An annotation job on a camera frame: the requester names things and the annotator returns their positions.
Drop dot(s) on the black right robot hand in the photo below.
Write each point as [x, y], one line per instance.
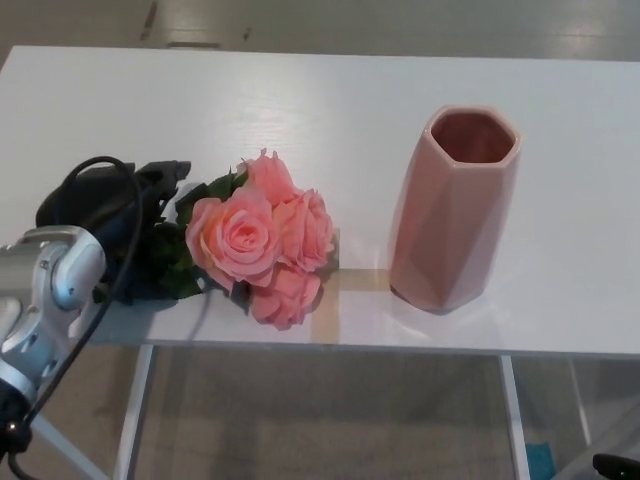
[617, 469]

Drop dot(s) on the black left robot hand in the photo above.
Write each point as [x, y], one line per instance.
[85, 202]

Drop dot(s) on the pink rose bouquet green leaves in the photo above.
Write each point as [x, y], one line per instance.
[235, 235]

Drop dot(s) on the pink faceted ceramic vase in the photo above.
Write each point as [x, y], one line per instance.
[450, 235]

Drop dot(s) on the thin white table leg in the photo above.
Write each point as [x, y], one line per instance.
[581, 405]

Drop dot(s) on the teal floor tape patch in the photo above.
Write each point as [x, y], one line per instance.
[542, 462]

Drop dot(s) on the light blue metal bar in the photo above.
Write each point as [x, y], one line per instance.
[65, 445]

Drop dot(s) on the long beige tape strip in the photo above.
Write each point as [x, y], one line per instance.
[364, 280]

